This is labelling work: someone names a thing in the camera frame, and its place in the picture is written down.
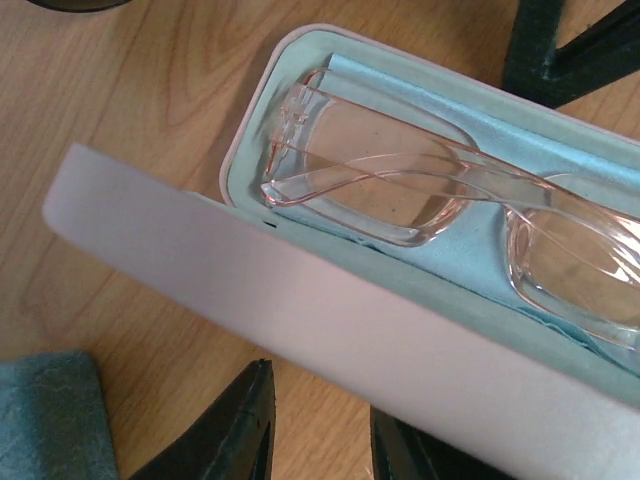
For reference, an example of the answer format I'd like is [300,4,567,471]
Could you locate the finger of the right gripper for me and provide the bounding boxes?
[502,0,639,108]

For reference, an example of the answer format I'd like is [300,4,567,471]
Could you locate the dark aviator sunglasses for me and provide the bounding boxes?
[28,0,131,13]

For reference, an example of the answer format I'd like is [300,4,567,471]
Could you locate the red-framed clear glasses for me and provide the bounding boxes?
[258,67,640,354]

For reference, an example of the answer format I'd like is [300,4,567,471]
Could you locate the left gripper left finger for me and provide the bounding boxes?
[132,359,276,479]

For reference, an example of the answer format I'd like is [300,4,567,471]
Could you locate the pink glasses case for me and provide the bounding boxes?
[42,24,639,479]

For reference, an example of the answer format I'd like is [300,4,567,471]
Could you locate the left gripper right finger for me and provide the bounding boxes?
[370,407,500,480]

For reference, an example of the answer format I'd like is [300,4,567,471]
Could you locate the light-blue cleaning cloth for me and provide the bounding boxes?
[272,53,640,376]

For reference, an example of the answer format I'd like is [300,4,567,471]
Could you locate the grey-blue glasses case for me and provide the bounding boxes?
[1,351,119,479]

